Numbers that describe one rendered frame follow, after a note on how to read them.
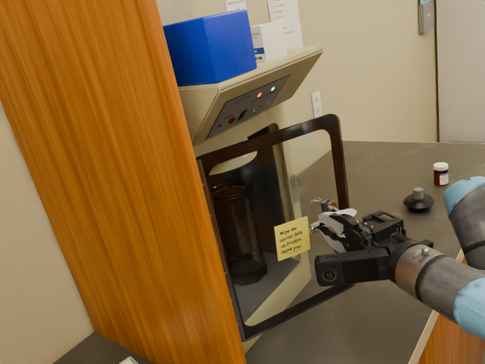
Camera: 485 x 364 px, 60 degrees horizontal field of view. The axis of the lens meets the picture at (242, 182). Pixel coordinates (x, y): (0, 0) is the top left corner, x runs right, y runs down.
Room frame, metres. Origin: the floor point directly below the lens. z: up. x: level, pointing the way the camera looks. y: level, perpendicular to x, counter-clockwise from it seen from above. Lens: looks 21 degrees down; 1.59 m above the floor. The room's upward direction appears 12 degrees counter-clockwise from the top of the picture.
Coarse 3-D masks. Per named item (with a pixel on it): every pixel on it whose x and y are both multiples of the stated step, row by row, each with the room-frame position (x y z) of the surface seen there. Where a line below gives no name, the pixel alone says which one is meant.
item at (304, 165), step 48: (240, 144) 0.70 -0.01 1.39; (288, 144) 0.73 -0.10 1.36; (336, 144) 0.77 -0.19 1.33; (240, 192) 0.69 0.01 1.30; (288, 192) 0.73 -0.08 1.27; (336, 192) 0.76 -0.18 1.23; (240, 240) 0.68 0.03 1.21; (240, 288) 0.68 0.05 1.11; (288, 288) 0.71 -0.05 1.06; (336, 288) 0.75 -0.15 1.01
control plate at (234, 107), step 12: (276, 84) 0.75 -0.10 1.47; (240, 96) 0.66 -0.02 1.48; (252, 96) 0.70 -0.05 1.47; (264, 96) 0.74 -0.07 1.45; (276, 96) 0.80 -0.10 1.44; (228, 108) 0.65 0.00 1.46; (240, 108) 0.69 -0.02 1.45; (264, 108) 0.79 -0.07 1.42; (216, 120) 0.65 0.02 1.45; (228, 120) 0.69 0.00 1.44; (240, 120) 0.73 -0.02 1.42; (216, 132) 0.68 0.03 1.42
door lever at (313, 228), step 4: (328, 204) 0.75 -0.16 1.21; (332, 204) 0.76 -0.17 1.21; (336, 204) 0.76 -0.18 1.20; (328, 208) 0.75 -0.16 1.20; (332, 208) 0.75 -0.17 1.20; (336, 208) 0.74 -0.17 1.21; (312, 224) 0.70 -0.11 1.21; (316, 224) 0.69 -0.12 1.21; (320, 224) 0.69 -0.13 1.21; (324, 224) 0.69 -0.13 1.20; (308, 228) 0.69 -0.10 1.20; (312, 228) 0.68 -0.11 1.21; (316, 228) 0.69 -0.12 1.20; (320, 228) 0.69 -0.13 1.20; (324, 228) 0.69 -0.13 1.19; (312, 232) 0.68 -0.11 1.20; (316, 232) 0.69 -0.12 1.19
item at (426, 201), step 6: (414, 192) 1.14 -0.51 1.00; (420, 192) 1.13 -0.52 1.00; (408, 198) 1.15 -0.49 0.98; (414, 198) 1.14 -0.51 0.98; (420, 198) 1.13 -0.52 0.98; (426, 198) 1.13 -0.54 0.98; (432, 198) 1.13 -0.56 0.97; (408, 204) 1.12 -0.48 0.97; (414, 204) 1.11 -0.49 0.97; (420, 204) 1.10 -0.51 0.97; (426, 204) 1.10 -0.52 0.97; (432, 204) 1.10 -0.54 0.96; (414, 210) 1.12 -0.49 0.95; (420, 210) 1.11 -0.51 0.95; (426, 210) 1.11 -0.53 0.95
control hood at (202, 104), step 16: (304, 48) 0.83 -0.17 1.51; (320, 48) 0.82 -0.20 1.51; (272, 64) 0.70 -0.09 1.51; (288, 64) 0.73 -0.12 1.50; (304, 64) 0.79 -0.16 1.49; (240, 80) 0.63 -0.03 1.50; (256, 80) 0.67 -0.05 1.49; (272, 80) 0.72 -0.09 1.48; (288, 80) 0.79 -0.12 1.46; (192, 96) 0.63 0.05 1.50; (208, 96) 0.61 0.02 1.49; (224, 96) 0.61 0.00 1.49; (288, 96) 0.86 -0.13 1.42; (192, 112) 0.63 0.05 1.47; (208, 112) 0.61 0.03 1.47; (192, 128) 0.64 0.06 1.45; (208, 128) 0.65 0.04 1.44; (192, 144) 0.65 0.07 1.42
